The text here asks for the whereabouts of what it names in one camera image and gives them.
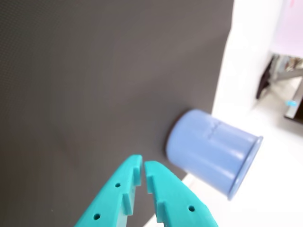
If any turquoise gripper finger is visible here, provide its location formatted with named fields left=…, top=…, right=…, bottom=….
left=73, top=155, right=143, bottom=227
left=143, top=160, right=218, bottom=227

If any periwinkle blue plastic pot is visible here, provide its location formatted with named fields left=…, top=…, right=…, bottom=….
left=165, top=108, right=264, bottom=201

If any dark grey textured mat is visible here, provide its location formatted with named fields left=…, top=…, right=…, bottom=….
left=0, top=0, right=235, bottom=227

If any black low furniture piece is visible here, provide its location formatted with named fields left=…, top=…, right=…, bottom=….
left=283, top=78, right=303, bottom=138

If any dark-legged grey frame furniture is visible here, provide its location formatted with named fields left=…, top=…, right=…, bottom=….
left=255, top=53, right=303, bottom=100

